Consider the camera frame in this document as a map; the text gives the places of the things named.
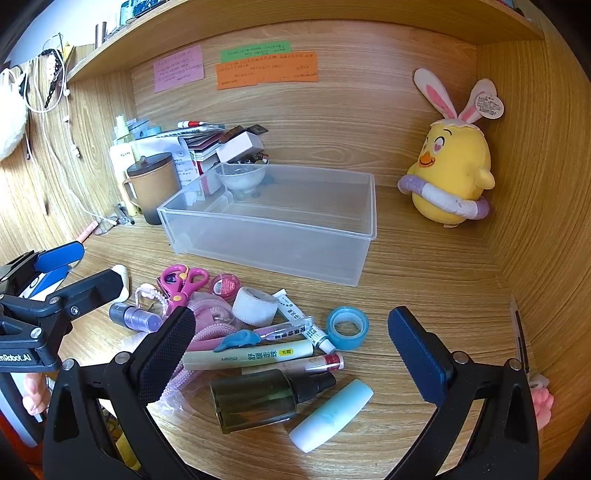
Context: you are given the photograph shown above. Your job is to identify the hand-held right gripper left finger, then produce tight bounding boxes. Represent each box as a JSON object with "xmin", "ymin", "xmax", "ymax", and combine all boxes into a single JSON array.
[{"xmin": 44, "ymin": 305, "xmax": 199, "ymax": 480}]

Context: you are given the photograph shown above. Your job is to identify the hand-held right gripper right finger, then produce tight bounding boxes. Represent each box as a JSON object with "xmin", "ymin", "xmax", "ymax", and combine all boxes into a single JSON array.
[{"xmin": 385, "ymin": 305, "xmax": 541, "ymax": 480}]

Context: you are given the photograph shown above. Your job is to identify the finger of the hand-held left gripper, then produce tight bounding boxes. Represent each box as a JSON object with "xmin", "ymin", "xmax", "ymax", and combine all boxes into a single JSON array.
[
  {"xmin": 44, "ymin": 268, "xmax": 129, "ymax": 326},
  {"xmin": 0, "ymin": 242, "xmax": 86, "ymax": 294}
]

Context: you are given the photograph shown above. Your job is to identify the small purple bottle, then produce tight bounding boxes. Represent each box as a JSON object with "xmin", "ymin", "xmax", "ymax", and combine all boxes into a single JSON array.
[{"xmin": 109, "ymin": 302, "xmax": 162, "ymax": 333}]

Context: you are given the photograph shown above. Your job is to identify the pink cord mesh pouch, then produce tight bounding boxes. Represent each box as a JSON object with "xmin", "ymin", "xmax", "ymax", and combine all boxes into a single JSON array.
[{"xmin": 152, "ymin": 291, "xmax": 241, "ymax": 402}]

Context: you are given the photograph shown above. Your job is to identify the pink scissors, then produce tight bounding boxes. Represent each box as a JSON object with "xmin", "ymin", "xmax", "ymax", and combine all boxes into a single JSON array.
[{"xmin": 159, "ymin": 264, "xmax": 211, "ymax": 315}]

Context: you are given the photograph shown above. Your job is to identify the pink pen with blue clip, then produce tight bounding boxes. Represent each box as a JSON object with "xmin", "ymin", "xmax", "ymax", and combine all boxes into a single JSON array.
[{"xmin": 212, "ymin": 318, "xmax": 312, "ymax": 352}]

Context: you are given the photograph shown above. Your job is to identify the blue tape roll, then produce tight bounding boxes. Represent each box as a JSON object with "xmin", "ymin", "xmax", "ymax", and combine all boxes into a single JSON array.
[{"xmin": 327, "ymin": 306, "xmax": 370, "ymax": 349}]

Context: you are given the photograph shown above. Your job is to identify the cream tube with green label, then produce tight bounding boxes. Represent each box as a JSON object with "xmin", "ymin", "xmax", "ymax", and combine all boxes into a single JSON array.
[{"xmin": 182, "ymin": 340, "xmax": 315, "ymax": 371}]

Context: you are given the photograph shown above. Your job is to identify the small pink round jar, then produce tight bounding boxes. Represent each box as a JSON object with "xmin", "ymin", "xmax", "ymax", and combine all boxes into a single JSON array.
[{"xmin": 211, "ymin": 272, "xmax": 242, "ymax": 298}]

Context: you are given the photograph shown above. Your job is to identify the red capped lip balm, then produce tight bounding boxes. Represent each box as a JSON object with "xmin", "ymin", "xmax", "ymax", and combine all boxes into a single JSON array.
[{"xmin": 277, "ymin": 352, "xmax": 345, "ymax": 376}]

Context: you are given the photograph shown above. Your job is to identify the white bandage tape roll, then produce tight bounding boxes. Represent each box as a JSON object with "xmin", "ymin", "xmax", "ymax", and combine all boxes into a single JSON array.
[{"xmin": 232, "ymin": 286, "xmax": 279, "ymax": 329}]

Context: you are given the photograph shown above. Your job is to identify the dark green spray bottle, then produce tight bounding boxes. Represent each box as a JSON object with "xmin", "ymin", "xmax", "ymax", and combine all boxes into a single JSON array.
[{"xmin": 210, "ymin": 368, "xmax": 338, "ymax": 435}]

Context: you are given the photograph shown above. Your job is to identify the white and light blue bottle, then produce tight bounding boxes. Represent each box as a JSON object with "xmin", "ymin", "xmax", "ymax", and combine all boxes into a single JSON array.
[{"xmin": 288, "ymin": 379, "xmax": 374, "ymax": 453}]

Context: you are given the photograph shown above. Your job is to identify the white ointment tube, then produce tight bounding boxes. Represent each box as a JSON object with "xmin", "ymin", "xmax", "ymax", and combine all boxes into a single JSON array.
[{"xmin": 272, "ymin": 289, "xmax": 335, "ymax": 354}]

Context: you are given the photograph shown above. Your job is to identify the clear plastic storage box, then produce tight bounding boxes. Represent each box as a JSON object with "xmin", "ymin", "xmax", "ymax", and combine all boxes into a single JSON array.
[{"xmin": 157, "ymin": 162, "xmax": 377, "ymax": 288}]

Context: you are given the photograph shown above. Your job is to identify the person's left hand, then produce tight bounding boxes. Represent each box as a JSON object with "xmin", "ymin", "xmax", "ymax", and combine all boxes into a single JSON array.
[{"xmin": 23, "ymin": 373, "xmax": 49, "ymax": 422}]

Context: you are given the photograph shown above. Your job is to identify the eyeglasses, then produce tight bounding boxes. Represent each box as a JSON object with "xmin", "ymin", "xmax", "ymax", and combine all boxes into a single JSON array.
[{"xmin": 95, "ymin": 203, "xmax": 136, "ymax": 236}]

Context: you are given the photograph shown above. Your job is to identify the white lotion bottle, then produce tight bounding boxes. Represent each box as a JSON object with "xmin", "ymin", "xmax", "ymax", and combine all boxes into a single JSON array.
[{"xmin": 110, "ymin": 144, "xmax": 139, "ymax": 190}]

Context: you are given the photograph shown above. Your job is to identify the brown mug with lid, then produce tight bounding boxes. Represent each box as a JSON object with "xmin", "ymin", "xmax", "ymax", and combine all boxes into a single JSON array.
[{"xmin": 122, "ymin": 152, "xmax": 181, "ymax": 225}]

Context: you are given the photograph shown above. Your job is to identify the pink squishy toy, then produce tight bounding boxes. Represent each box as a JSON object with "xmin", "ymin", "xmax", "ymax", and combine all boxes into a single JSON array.
[{"xmin": 530, "ymin": 378, "xmax": 552, "ymax": 428}]

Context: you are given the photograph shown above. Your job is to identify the pale green spray bottle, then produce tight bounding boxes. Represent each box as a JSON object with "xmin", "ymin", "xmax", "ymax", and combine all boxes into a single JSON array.
[{"xmin": 115, "ymin": 114, "xmax": 134, "ymax": 145}]

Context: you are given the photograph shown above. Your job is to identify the white fluffy bag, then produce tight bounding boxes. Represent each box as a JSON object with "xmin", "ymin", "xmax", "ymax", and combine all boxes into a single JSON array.
[{"xmin": 0, "ymin": 67, "xmax": 29, "ymax": 160}]

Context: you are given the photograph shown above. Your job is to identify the washi tape rolls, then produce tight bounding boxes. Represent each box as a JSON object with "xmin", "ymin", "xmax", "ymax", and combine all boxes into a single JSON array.
[{"xmin": 129, "ymin": 119, "xmax": 161, "ymax": 139}]

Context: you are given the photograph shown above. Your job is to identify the stack of books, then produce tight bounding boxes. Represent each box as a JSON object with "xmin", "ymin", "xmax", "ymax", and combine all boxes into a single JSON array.
[{"xmin": 139, "ymin": 122, "xmax": 227, "ymax": 195}]

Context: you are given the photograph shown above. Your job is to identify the clear glass bowl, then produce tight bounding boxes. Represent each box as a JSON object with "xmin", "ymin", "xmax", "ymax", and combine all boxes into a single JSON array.
[{"xmin": 213, "ymin": 162, "xmax": 267, "ymax": 195}]

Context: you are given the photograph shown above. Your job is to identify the yellow chick plush toy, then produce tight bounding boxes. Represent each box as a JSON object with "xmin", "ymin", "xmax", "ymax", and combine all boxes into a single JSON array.
[{"xmin": 398, "ymin": 68, "xmax": 506, "ymax": 229}]

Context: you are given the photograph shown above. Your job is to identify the small white box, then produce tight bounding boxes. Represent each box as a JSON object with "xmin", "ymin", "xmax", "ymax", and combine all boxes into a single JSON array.
[{"xmin": 216, "ymin": 132, "xmax": 265, "ymax": 163}]

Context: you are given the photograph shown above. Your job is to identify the pink paper note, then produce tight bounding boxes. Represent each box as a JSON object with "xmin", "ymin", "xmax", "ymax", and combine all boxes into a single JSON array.
[{"xmin": 153, "ymin": 45, "xmax": 205, "ymax": 93}]

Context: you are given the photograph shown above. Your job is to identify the orange paper note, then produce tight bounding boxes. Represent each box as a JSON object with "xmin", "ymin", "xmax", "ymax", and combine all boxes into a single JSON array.
[{"xmin": 215, "ymin": 51, "xmax": 319, "ymax": 90}]

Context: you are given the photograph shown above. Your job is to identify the green paper note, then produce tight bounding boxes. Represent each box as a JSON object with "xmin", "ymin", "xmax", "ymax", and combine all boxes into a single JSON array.
[{"xmin": 220, "ymin": 41, "xmax": 291, "ymax": 63}]

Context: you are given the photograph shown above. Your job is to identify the wooden shelf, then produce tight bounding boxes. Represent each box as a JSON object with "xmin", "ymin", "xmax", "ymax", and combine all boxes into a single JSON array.
[{"xmin": 67, "ymin": 0, "xmax": 546, "ymax": 84}]

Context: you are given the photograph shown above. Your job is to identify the white braided lanyard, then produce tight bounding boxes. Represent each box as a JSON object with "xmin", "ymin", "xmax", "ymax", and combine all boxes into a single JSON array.
[{"xmin": 134, "ymin": 284, "xmax": 168, "ymax": 320}]

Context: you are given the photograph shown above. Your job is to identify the white hanging cable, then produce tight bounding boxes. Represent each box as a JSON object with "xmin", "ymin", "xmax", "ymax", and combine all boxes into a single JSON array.
[{"xmin": 28, "ymin": 39, "xmax": 112, "ymax": 222}]

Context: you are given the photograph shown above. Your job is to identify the black chain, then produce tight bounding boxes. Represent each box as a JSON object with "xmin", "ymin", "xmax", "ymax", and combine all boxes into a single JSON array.
[{"xmin": 44, "ymin": 48, "xmax": 65, "ymax": 109}]

